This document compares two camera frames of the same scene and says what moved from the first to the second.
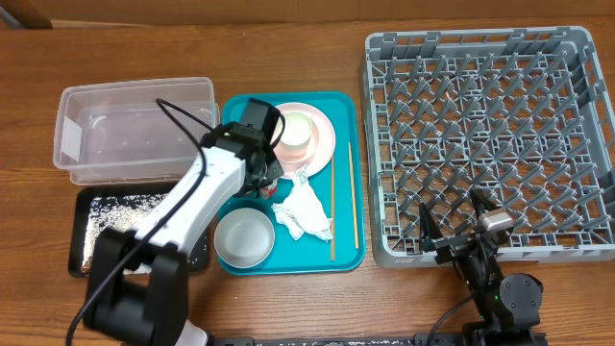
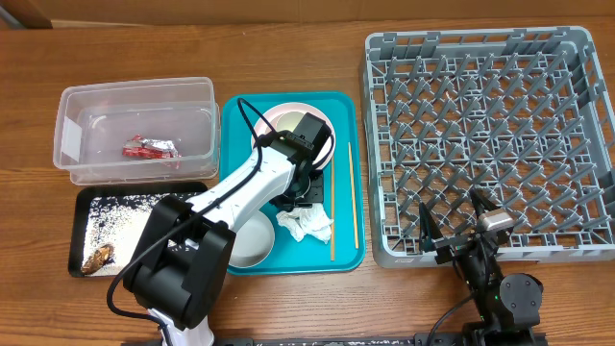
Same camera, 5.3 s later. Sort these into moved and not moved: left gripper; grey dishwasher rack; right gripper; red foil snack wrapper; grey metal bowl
Moved: red foil snack wrapper; left gripper
Not moved: grey dishwasher rack; grey metal bowl; right gripper
